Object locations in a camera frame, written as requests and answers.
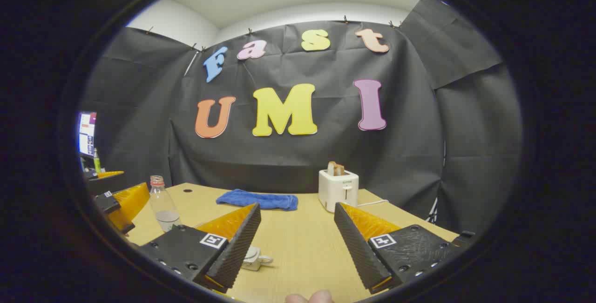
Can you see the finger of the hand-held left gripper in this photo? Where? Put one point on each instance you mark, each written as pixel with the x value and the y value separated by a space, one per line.
pixel 107 183
pixel 128 200

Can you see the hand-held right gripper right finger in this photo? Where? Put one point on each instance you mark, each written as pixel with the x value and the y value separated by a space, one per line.
pixel 356 252

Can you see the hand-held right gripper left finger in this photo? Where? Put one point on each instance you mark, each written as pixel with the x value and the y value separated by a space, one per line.
pixel 240 247

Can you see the white ceramic teacup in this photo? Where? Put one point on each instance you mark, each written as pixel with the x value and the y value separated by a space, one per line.
pixel 251 262

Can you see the clear plastic water bottle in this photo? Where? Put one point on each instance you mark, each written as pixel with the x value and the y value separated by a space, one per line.
pixel 164 205

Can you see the green bottle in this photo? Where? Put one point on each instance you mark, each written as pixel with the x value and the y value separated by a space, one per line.
pixel 97 161

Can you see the blue towel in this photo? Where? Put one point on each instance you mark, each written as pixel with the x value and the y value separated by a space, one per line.
pixel 260 199

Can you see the computer monitor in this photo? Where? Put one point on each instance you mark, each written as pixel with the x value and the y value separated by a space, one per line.
pixel 87 133

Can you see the white toaster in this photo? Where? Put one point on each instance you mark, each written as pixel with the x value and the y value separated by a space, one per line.
pixel 337 189

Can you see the bread slice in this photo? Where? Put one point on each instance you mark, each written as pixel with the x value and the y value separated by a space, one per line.
pixel 336 169

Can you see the black backdrop cloth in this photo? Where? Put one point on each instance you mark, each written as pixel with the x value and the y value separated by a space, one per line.
pixel 326 163

